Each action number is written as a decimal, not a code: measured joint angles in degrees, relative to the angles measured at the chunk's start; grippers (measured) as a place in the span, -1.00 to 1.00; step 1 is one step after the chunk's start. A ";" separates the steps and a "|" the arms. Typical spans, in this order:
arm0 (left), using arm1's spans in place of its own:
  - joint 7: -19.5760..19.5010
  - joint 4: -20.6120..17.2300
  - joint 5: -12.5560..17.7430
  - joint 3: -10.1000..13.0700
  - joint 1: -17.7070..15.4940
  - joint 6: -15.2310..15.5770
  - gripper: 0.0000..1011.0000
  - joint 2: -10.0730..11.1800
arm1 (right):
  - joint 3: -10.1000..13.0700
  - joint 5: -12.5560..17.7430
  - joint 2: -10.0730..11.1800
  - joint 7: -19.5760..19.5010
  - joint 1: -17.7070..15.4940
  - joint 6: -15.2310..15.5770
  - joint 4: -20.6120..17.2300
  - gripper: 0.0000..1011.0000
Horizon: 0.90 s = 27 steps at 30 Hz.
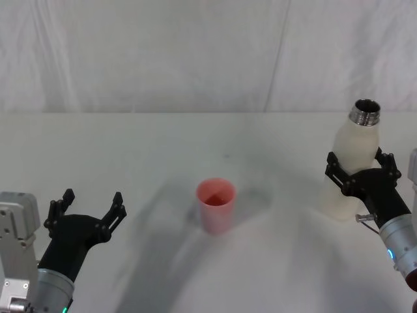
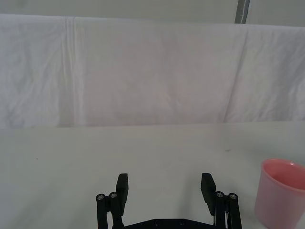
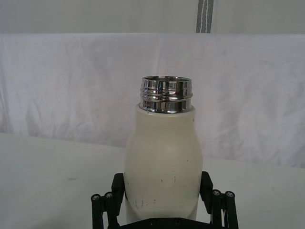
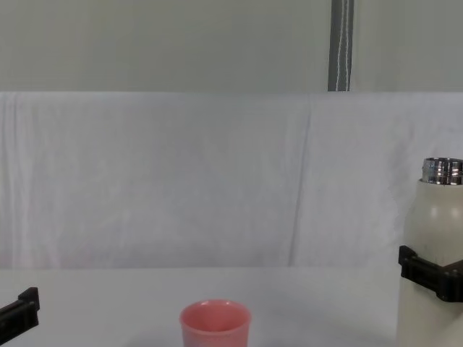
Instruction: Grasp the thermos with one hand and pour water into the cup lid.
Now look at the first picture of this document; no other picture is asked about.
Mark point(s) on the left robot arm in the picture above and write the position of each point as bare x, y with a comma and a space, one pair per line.
19, 247

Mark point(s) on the white table cloth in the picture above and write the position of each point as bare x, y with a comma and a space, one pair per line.
156, 156

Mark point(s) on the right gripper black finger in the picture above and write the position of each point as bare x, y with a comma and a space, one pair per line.
335, 172
391, 164

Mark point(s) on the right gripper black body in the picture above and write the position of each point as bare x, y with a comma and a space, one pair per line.
381, 192

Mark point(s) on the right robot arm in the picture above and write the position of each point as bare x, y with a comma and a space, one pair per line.
400, 241

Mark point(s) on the pink cup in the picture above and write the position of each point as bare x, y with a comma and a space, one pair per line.
216, 215

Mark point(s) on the cream vacuum bottle steel neck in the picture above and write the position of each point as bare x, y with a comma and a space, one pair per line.
353, 146

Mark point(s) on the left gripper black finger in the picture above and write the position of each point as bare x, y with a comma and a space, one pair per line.
54, 210
114, 213

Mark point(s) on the white wrinkled curtain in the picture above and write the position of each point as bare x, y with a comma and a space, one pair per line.
163, 55

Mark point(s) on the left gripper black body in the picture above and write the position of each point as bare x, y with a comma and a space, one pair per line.
73, 234

